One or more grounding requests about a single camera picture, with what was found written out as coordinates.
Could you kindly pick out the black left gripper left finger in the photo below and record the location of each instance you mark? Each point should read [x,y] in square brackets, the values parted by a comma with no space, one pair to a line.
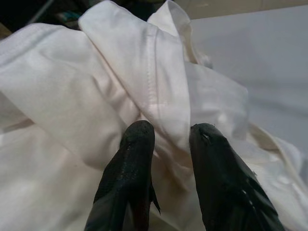
[127,180]

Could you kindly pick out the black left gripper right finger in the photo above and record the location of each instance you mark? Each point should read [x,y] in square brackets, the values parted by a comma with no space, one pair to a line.
[221,180]

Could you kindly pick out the plain white shirt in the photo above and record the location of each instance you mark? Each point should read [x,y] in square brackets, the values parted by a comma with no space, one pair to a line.
[96,72]

